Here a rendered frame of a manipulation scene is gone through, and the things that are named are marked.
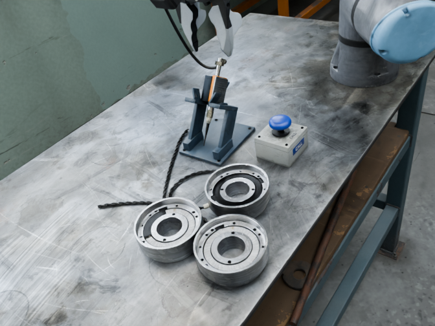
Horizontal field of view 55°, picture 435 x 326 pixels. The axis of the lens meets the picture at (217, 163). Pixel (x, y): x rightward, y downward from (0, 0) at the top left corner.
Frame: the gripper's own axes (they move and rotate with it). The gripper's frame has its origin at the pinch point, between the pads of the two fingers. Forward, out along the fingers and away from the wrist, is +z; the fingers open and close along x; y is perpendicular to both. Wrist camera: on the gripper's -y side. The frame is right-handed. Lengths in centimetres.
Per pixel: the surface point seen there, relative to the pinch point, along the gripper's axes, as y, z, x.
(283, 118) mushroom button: 0.4, 11.3, -13.7
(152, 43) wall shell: 115, 67, 144
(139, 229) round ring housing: -29.1, 15.8, -4.5
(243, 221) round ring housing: -20.2, 15.8, -18.0
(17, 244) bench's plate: -40.0, 18.7, 15.3
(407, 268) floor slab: 47, 99, -31
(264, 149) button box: -3.5, 16.2, -11.7
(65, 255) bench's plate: -37.4, 18.7, 5.4
